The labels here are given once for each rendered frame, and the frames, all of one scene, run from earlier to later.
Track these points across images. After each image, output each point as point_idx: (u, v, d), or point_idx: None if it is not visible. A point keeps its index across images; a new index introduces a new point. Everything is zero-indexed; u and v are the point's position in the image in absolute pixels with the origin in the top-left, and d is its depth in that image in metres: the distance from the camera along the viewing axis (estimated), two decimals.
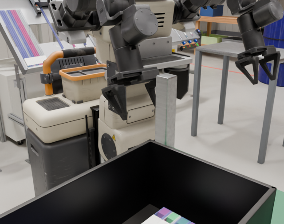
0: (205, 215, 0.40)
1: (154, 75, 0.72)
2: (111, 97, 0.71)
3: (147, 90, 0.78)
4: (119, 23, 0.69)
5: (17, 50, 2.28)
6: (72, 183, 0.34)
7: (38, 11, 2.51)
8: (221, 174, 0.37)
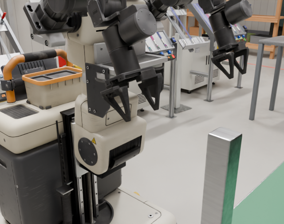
0: None
1: (151, 75, 0.72)
2: (111, 99, 0.70)
3: (141, 90, 0.78)
4: (115, 24, 0.68)
5: None
6: None
7: None
8: None
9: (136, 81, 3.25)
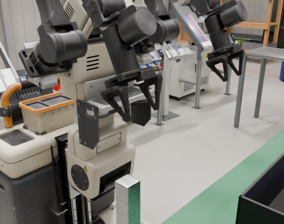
0: None
1: (151, 74, 0.72)
2: (111, 99, 0.70)
3: (141, 90, 0.78)
4: (115, 24, 0.69)
5: None
6: None
7: None
8: None
9: None
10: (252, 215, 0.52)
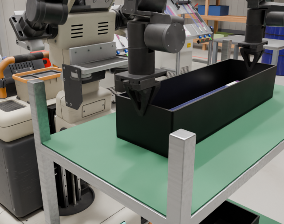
0: None
1: (150, 85, 0.67)
2: (131, 91, 0.71)
3: None
4: (143, 23, 0.63)
5: None
6: (211, 65, 1.07)
7: None
8: (258, 64, 1.09)
9: (106, 76, 3.62)
10: (123, 106, 0.76)
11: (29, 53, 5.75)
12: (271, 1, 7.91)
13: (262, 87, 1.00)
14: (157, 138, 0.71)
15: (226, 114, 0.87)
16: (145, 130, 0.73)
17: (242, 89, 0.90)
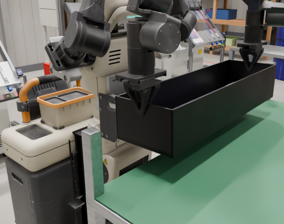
0: None
1: (150, 84, 0.67)
2: (131, 91, 0.71)
3: None
4: (140, 23, 0.63)
5: None
6: (211, 66, 1.07)
7: None
8: (258, 64, 1.10)
9: None
10: (123, 107, 0.76)
11: (36, 58, 5.65)
12: None
13: (262, 86, 1.00)
14: (158, 137, 0.71)
15: (227, 114, 0.87)
16: (146, 130, 0.73)
17: (242, 88, 0.90)
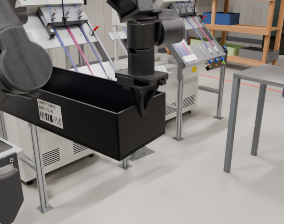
0: None
1: None
2: (141, 94, 0.69)
3: (131, 94, 0.69)
4: (157, 22, 0.66)
5: None
6: None
7: (52, 33, 2.14)
8: None
9: None
10: (126, 121, 0.69)
11: None
12: None
13: (51, 80, 1.07)
14: (155, 124, 0.78)
15: (93, 102, 0.96)
16: (147, 126, 0.75)
17: (78, 80, 0.98)
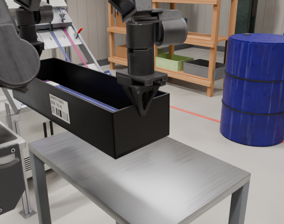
0: None
1: None
2: (139, 94, 0.69)
3: (130, 93, 0.70)
4: (156, 22, 0.65)
5: None
6: None
7: None
8: (40, 62, 1.13)
9: None
10: (123, 119, 0.69)
11: None
12: (252, 10, 5.79)
13: (71, 76, 1.11)
14: (158, 125, 0.77)
15: (106, 100, 0.98)
16: (147, 127, 0.75)
17: (93, 77, 1.00)
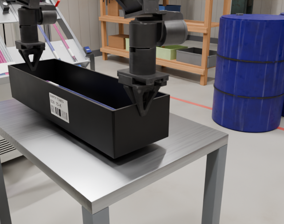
0: None
1: None
2: (140, 94, 0.69)
3: (131, 93, 0.70)
4: (159, 22, 0.66)
5: None
6: (25, 73, 0.97)
7: None
8: (40, 62, 1.13)
9: None
10: (123, 118, 0.69)
11: None
12: None
13: (71, 77, 1.11)
14: (157, 126, 0.77)
15: (105, 102, 0.98)
16: (147, 127, 0.75)
17: (94, 78, 1.01)
